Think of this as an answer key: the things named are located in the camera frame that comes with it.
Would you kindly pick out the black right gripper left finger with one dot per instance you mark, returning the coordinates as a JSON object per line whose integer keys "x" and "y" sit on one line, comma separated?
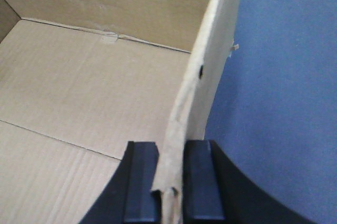
{"x": 127, "y": 197}

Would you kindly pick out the blue conveyor belt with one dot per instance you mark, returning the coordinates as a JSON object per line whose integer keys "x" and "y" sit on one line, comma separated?
{"x": 274, "y": 112}

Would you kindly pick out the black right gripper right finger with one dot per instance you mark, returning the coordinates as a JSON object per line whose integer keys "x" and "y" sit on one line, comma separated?
{"x": 216, "y": 191}

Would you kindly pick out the brown cardboard carton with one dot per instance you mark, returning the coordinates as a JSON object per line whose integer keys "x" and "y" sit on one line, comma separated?
{"x": 80, "y": 79}

